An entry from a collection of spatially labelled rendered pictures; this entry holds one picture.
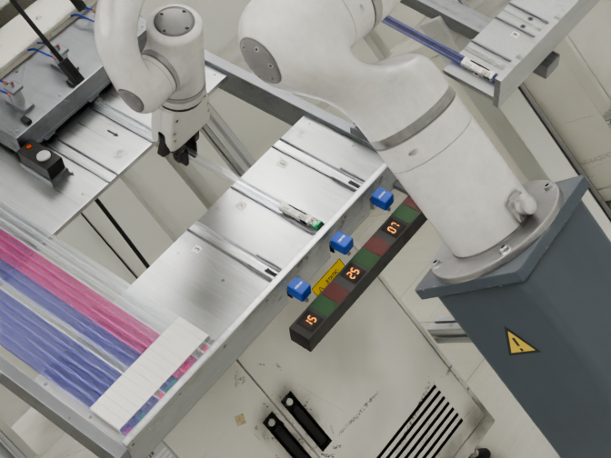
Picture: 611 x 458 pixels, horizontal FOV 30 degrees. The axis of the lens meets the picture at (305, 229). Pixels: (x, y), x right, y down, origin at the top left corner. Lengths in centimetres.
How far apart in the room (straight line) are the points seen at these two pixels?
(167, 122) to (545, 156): 75
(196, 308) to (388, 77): 60
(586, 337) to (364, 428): 87
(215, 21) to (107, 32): 241
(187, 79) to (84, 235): 203
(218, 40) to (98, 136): 205
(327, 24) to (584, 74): 148
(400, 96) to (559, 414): 48
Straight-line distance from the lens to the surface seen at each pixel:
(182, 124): 185
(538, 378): 149
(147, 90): 169
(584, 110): 278
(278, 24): 128
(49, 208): 195
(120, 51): 166
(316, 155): 193
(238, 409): 208
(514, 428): 248
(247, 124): 404
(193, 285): 179
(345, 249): 179
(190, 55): 172
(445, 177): 136
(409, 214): 185
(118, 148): 201
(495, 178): 139
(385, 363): 225
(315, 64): 128
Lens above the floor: 124
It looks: 16 degrees down
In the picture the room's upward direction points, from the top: 38 degrees counter-clockwise
